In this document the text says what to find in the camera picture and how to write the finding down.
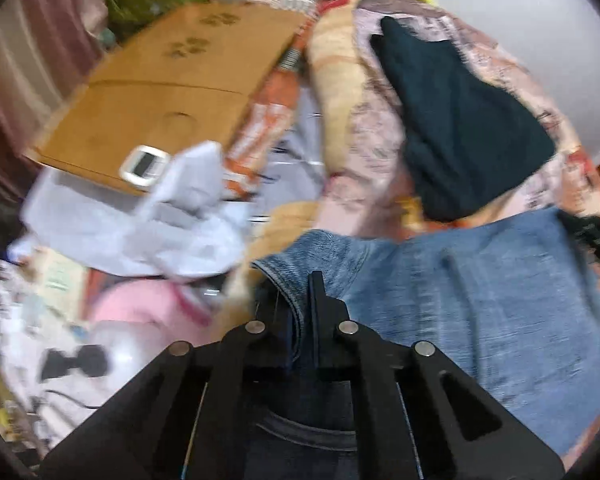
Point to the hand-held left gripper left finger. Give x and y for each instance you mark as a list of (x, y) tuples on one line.
[(260, 345)]

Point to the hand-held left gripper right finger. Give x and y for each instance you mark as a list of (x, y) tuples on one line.
[(317, 305)]

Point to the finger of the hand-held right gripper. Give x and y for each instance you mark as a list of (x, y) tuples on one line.
[(592, 237)]

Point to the blue denim pants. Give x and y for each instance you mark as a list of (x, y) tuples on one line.
[(455, 300)]

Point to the pink cloth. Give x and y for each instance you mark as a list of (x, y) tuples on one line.
[(140, 305)]

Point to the white crumpled cloth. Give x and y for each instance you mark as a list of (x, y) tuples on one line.
[(130, 240)]

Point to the dark folded garment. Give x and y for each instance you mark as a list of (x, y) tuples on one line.
[(455, 125)]

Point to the printed blanket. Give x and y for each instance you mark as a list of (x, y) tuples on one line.
[(355, 125)]

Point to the black power adapter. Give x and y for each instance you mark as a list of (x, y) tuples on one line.
[(75, 360)]

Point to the small white device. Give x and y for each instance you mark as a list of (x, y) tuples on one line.
[(144, 164)]

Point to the white printed sheet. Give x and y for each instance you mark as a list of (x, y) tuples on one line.
[(35, 340)]

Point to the brown cardboard box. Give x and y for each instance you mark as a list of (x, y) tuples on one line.
[(170, 90)]

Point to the striped pink curtain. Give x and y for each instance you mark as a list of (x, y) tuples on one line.
[(30, 60)]

